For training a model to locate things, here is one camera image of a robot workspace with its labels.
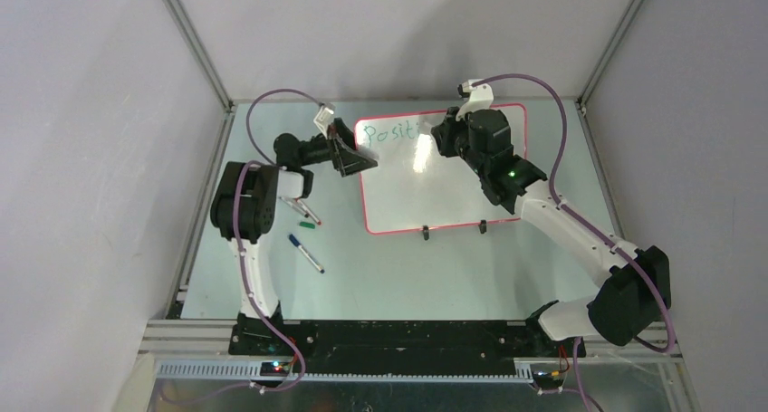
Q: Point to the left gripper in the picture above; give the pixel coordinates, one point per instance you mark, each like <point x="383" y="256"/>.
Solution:
<point x="348" y="161"/>

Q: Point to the pink framed whiteboard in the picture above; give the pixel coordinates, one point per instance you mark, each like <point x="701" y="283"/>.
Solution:
<point x="412" y="187"/>

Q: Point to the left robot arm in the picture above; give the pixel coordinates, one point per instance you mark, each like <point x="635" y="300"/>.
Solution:
<point x="244" y="205"/>

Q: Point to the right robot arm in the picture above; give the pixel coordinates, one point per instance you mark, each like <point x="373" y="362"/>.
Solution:
<point x="634" y="295"/>

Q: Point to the red whiteboard marker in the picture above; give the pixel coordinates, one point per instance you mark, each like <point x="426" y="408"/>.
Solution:
<point x="314" y="217"/>

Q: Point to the black whiteboard marker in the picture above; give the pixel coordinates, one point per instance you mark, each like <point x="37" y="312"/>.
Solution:
<point x="295" y="206"/>

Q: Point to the blue whiteboard marker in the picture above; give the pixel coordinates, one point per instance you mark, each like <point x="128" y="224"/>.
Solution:
<point x="306" y="254"/>

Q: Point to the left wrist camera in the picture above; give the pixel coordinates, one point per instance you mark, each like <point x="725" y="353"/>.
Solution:
<point x="324" y="118"/>

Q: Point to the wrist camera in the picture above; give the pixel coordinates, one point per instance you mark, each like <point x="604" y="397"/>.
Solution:
<point x="478" y="95"/>
<point x="324" y="118"/>

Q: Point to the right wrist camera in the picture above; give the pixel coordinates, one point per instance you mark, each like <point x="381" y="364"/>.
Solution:
<point x="478" y="95"/>

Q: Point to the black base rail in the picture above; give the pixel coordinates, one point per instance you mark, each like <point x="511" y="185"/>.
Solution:
<point x="401" y="348"/>

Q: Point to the aluminium frame front rail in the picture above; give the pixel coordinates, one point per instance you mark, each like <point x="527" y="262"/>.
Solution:
<point x="199" y="348"/>

